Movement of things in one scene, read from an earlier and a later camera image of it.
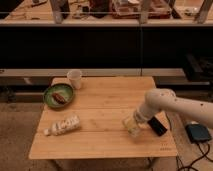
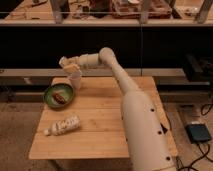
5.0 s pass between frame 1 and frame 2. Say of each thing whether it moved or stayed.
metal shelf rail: stayed
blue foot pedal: stayed
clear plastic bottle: stayed
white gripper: moved
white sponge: moved
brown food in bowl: stayed
